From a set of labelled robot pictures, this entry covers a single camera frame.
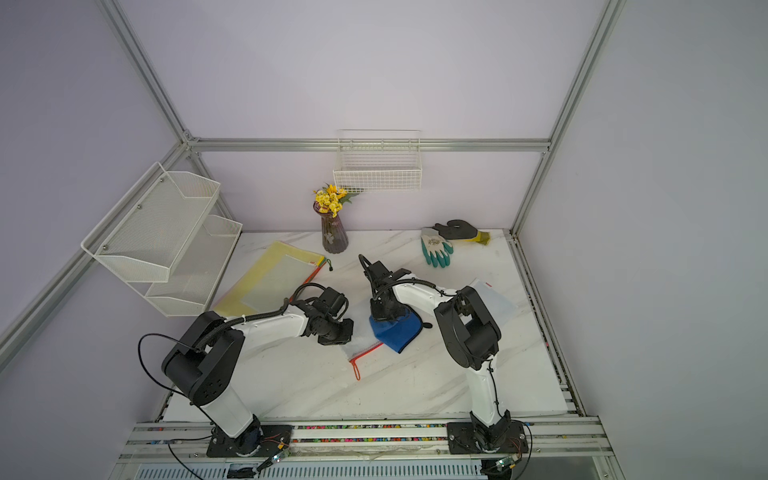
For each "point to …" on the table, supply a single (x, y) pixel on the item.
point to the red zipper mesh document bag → (363, 346)
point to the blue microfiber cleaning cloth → (398, 333)
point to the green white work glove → (437, 251)
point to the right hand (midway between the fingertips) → (385, 319)
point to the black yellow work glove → (459, 229)
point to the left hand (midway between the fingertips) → (348, 343)
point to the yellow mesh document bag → (277, 278)
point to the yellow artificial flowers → (331, 199)
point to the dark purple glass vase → (334, 237)
